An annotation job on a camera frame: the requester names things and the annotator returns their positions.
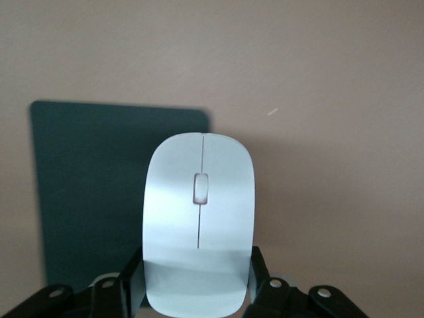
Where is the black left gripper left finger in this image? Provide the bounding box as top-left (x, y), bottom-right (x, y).
top-left (0, 246), bottom-right (147, 318)

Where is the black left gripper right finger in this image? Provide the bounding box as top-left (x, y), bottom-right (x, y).
top-left (243, 246), bottom-right (368, 318)

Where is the white computer mouse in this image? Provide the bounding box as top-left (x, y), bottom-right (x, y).
top-left (141, 132), bottom-right (256, 315)

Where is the black mouse pad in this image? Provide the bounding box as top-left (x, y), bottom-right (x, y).
top-left (29, 101), bottom-right (212, 311)

